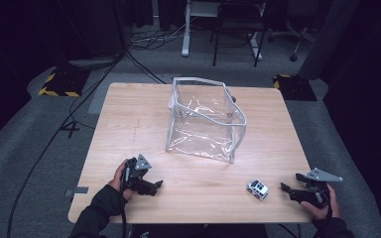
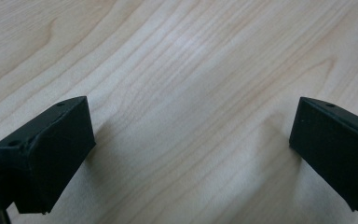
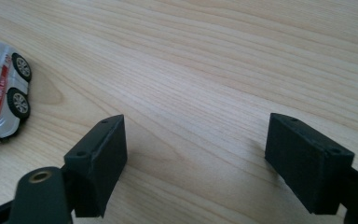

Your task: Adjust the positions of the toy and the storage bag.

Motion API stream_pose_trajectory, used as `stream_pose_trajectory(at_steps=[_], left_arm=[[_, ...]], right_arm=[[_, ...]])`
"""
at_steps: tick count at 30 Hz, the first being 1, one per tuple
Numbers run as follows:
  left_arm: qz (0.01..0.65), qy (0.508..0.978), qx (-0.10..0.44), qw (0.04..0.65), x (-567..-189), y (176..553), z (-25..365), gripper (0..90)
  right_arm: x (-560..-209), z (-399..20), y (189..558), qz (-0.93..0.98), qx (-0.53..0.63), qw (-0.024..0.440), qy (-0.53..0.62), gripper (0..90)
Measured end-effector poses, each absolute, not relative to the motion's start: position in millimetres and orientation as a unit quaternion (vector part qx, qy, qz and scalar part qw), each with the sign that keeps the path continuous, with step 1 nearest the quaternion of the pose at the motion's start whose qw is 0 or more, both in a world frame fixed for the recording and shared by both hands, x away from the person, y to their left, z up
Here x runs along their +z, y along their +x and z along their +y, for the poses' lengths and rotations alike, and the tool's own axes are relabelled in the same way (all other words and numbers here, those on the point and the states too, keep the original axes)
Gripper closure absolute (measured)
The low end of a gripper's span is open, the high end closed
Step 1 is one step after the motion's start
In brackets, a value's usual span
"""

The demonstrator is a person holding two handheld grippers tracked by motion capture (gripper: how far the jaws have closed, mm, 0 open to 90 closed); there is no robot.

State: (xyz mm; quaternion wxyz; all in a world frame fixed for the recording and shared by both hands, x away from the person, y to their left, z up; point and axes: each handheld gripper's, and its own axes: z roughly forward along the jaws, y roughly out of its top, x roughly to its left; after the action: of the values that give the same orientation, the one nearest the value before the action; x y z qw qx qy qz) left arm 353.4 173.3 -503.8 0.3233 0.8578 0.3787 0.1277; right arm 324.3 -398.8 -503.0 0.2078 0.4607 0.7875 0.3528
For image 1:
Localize white desk frame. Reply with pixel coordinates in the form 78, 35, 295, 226
181, 0, 264, 61

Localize person's right hand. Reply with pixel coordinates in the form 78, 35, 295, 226
300, 184, 342, 221

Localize black chair legs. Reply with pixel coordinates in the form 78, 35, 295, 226
209, 0, 268, 68

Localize white toy car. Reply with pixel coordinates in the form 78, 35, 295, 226
246, 178, 270, 201

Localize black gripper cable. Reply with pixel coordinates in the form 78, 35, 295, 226
121, 197, 129, 238

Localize grey stand base plate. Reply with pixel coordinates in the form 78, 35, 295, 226
66, 54, 124, 71

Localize black tape cross mark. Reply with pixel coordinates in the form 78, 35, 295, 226
59, 120, 80, 140

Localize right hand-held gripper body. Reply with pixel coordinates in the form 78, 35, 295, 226
297, 167, 344, 210

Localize grey curtain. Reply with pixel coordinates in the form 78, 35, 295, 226
298, 0, 360, 81

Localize grey tape strip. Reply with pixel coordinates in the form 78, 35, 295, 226
64, 185, 90, 198

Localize bundle of floor cables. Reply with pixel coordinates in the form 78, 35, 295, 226
128, 24, 187, 52

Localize office chair wheeled base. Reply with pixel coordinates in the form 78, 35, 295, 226
267, 16, 316, 63

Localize person's left hand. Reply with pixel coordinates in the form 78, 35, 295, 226
108, 160, 134, 201

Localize clear plastic bag grey trim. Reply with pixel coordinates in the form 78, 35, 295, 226
165, 76, 248, 165

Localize long black floor cable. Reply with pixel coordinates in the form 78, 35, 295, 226
5, 49, 128, 238

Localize black yellow striped floor plate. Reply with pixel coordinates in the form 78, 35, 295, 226
272, 73, 318, 102
37, 66, 91, 98

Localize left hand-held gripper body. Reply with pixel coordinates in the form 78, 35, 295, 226
121, 153, 154, 193

